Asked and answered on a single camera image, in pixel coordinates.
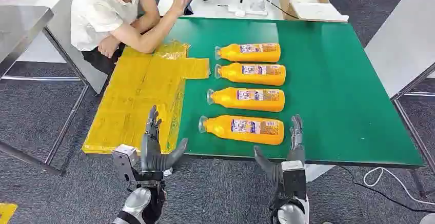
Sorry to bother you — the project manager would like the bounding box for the clear plastic bag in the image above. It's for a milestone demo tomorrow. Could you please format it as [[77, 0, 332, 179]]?
[[243, 0, 272, 13]]

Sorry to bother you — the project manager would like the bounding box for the yellow sheet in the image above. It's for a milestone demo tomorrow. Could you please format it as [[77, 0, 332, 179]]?
[[81, 40, 211, 155]]

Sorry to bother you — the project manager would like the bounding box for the black floor cable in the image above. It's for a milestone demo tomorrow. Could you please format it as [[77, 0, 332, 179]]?
[[338, 166, 435, 214]]

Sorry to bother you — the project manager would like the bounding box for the steel table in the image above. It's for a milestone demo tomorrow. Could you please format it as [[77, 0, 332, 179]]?
[[0, 5, 90, 177]]

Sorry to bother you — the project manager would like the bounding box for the green mat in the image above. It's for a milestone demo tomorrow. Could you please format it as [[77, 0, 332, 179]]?
[[164, 16, 425, 168]]

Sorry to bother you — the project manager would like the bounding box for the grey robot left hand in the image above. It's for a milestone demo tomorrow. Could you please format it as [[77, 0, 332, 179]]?
[[140, 105, 188, 173]]

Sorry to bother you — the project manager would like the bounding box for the white floor cable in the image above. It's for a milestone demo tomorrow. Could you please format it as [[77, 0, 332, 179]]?
[[363, 167, 435, 206]]

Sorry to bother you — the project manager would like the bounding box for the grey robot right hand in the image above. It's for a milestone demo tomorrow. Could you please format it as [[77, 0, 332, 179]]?
[[253, 114, 307, 185]]

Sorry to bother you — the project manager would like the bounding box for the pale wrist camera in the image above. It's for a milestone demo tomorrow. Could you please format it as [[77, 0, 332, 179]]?
[[111, 144, 140, 183], [281, 160, 307, 200]]

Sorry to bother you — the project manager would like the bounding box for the orange drink bottle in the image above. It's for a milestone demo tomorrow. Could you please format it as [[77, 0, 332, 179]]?
[[214, 62, 286, 87], [198, 114, 285, 146], [206, 87, 285, 113], [214, 43, 282, 63]]

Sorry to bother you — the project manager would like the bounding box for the white sheet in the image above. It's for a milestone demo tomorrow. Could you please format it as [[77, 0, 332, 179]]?
[[289, 0, 350, 22]]

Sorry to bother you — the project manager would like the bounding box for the white table grey side panel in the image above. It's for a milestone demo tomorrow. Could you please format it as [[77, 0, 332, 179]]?
[[0, 0, 109, 95]]

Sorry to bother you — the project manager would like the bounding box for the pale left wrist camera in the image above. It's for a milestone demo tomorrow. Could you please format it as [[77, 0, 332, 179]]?
[[111, 144, 140, 183]]

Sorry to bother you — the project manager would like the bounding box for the person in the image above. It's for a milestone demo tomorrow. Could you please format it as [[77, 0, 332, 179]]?
[[70, 0, 197, 77]]

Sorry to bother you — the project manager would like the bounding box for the person's left hand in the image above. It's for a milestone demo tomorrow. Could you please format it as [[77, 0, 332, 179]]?
[[97, 35, 121, 59]]

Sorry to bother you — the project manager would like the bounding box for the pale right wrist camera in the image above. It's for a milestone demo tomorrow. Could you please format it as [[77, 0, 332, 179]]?
[[281, 160, 307, 200]]

